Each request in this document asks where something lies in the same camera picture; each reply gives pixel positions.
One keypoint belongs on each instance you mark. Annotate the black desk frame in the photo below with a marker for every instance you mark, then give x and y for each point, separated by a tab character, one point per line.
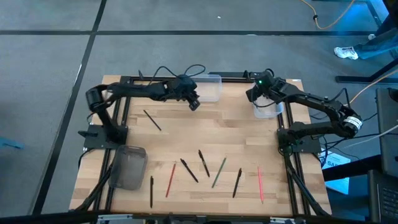
357	79

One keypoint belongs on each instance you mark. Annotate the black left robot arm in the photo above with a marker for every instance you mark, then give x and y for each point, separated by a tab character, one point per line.
136	88

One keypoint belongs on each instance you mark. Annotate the black pen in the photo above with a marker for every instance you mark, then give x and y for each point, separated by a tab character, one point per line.
151	191
189	170
237	183
204	163

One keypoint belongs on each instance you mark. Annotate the pink pencil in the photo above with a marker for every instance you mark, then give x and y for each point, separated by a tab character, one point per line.
260	185

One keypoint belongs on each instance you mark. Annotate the clear plastic bin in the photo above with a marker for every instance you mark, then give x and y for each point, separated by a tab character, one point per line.
270	112
211	90

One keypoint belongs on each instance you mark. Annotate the white paper sheet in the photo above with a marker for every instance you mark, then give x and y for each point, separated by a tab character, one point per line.
337	161

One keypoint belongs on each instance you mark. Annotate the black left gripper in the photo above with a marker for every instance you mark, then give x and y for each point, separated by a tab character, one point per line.
183	85

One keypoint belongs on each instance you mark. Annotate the black aluminium table frame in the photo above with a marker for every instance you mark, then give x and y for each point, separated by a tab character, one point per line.
125	109

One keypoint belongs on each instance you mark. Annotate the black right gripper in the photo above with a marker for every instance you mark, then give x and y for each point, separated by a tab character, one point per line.
264	85

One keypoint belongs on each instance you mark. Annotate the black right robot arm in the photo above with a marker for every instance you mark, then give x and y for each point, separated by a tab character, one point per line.
311	99

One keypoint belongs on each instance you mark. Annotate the person's white shoe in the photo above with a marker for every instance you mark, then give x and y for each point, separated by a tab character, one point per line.
345	53

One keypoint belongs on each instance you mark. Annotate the black equipment case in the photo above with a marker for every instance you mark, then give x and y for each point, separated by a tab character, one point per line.
388	130

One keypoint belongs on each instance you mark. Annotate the red pencil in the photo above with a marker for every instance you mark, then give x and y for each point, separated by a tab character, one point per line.
170	180

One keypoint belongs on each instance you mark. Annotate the black keyboard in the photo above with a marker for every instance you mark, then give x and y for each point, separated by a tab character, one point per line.
385	199

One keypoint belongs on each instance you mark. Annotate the grey plastic bin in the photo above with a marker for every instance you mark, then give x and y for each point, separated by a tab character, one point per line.
127	168

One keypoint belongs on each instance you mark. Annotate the green pencil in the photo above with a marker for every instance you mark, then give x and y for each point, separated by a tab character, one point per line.
219	172

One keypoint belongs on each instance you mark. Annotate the person's leg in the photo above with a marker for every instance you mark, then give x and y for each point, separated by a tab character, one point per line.
376	46

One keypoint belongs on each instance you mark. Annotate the dark blue pencil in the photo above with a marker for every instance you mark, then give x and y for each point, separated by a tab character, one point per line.
152	120

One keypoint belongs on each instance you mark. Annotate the black rig bar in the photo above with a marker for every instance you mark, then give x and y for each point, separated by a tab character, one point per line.
62	217

